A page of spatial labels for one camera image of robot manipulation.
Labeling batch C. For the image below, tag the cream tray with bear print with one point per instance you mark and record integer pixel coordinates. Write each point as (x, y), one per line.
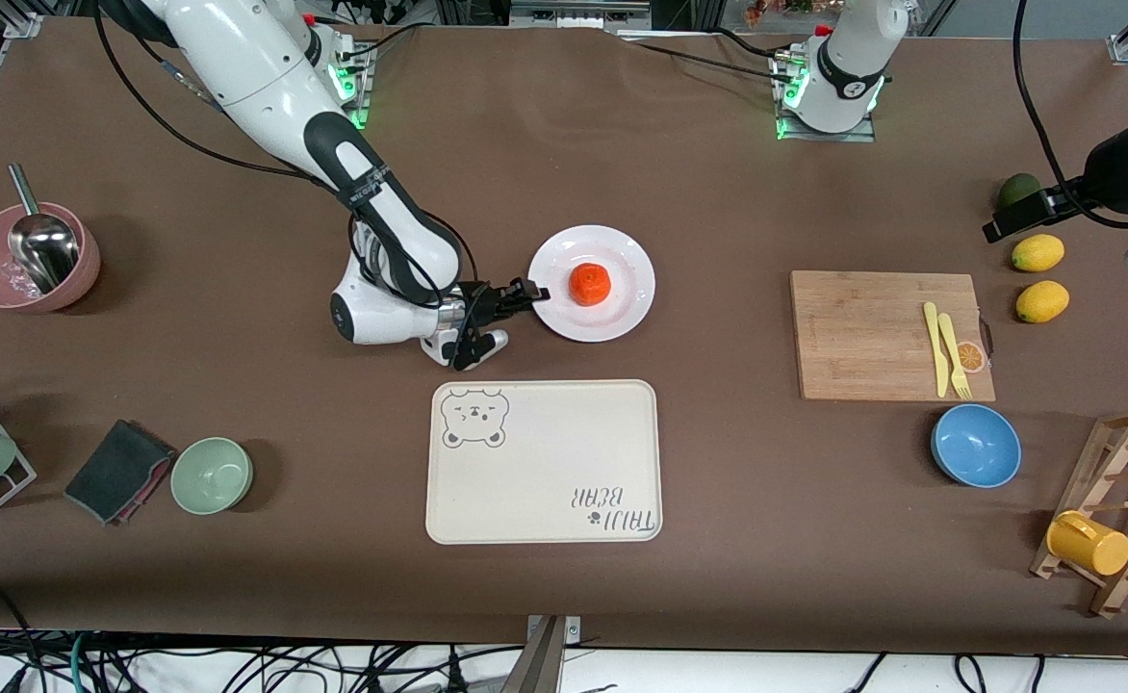
(545, 472)

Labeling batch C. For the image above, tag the metal table clamp bracket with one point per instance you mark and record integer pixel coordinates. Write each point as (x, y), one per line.
(545, 664)

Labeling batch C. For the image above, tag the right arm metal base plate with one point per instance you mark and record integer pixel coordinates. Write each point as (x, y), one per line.
(362, 106)

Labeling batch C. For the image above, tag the white round plate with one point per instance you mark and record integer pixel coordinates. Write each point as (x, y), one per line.
(622, 308)

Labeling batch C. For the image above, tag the yellow mug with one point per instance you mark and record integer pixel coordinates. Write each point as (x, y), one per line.
(1089, 546)

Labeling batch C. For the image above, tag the wooden cutting board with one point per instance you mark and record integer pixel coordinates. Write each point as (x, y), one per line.
(862, 337)

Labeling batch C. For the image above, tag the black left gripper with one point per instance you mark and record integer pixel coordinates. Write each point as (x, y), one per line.
(1070, 199)

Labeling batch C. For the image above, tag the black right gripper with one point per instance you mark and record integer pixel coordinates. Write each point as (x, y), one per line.
(483, 301)

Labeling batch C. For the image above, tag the metal scoop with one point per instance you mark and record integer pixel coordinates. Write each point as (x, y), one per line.
(44, 252)

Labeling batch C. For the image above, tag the dark green avocado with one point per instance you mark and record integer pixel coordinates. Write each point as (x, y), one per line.
(1016, 188)

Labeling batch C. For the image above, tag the pale green bowl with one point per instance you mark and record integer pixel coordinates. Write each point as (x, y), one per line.
(211, 476)

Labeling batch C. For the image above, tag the dark grey folded cloth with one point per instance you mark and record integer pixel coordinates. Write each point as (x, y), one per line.
(116, 472)

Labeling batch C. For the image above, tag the yellow lemon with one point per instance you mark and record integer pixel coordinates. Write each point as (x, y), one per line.
(1042, 301)
(1038, 253)

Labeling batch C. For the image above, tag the orange fruit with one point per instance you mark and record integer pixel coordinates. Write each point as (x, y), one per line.
(590, 284)

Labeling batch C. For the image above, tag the blue bowl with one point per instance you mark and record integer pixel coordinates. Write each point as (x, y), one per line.
(976, 448)

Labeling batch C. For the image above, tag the yellow plastic knife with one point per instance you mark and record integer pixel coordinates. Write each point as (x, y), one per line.
(934, 337)

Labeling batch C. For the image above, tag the yellow plastic fork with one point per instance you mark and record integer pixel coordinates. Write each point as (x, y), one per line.
(952, 346)

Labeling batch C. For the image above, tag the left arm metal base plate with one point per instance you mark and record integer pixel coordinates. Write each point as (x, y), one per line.
(867, 133)

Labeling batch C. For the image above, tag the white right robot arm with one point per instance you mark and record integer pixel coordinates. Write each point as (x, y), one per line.
(256, 67)

